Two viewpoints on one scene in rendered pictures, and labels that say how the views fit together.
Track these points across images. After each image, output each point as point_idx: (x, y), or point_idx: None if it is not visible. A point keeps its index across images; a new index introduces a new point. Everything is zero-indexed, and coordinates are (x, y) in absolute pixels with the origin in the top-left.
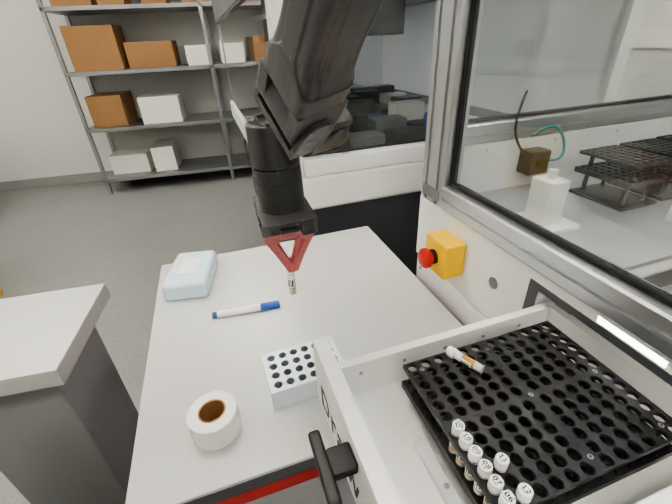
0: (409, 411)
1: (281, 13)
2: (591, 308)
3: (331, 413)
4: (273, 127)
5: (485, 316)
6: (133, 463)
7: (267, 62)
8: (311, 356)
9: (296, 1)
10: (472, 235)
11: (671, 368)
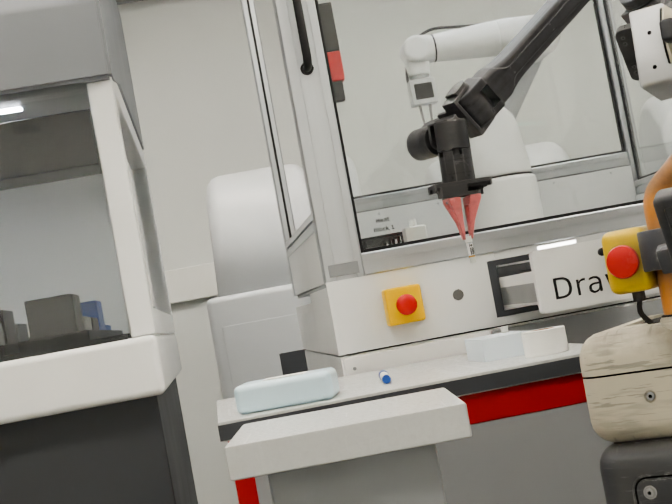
0: None
1: (512, 56)
2: (531, 246)
3: (575, 276)
4: (470, 118)
5: (462, 335)
6: (576, 353)
7: (489, 78)
8: (489, 336)
9: (528, 51)
10: (418, 272)
11: (578, 241)
